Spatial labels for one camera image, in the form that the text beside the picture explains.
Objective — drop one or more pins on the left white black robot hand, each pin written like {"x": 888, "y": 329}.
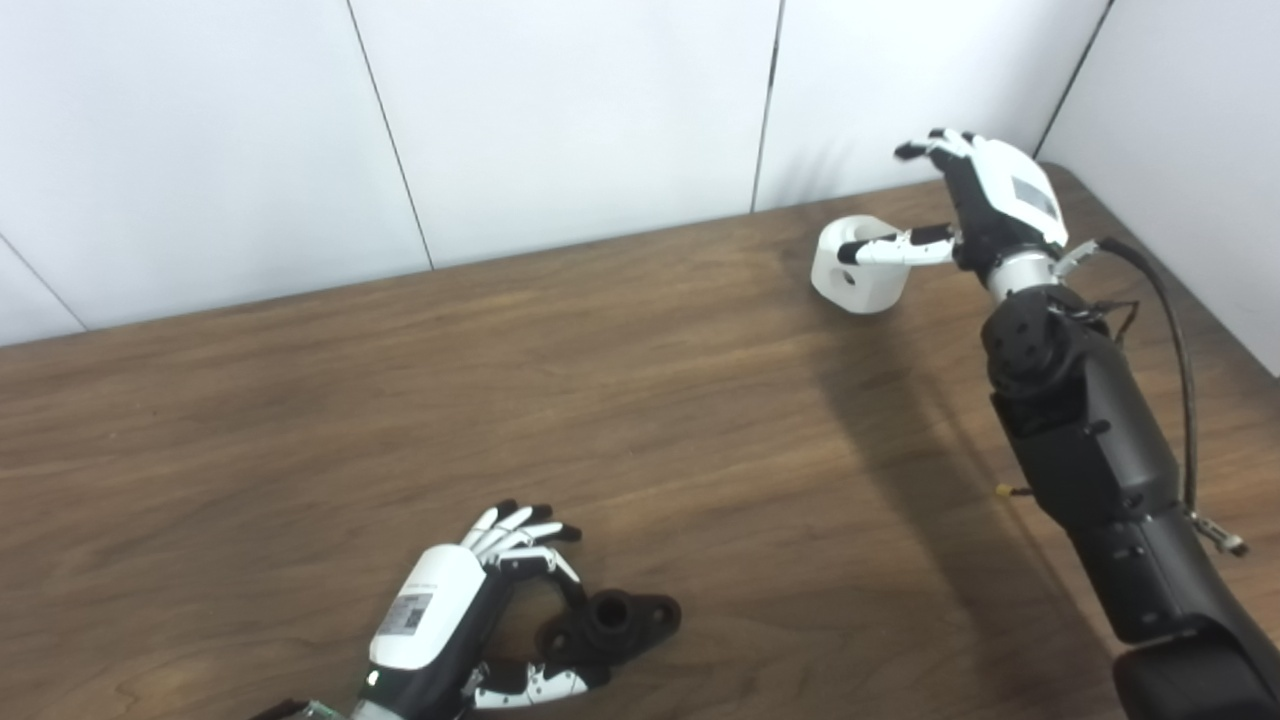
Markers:
{"x": 425, "y": 610}

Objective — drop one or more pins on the round white plastic piece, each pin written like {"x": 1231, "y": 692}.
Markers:
{"x": 870, "y": 285}

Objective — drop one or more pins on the black flanged holder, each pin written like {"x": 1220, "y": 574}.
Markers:
{"x": 625, "y": 625}

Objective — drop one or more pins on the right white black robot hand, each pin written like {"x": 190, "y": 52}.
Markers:
{"x": 1000, "y": 190}

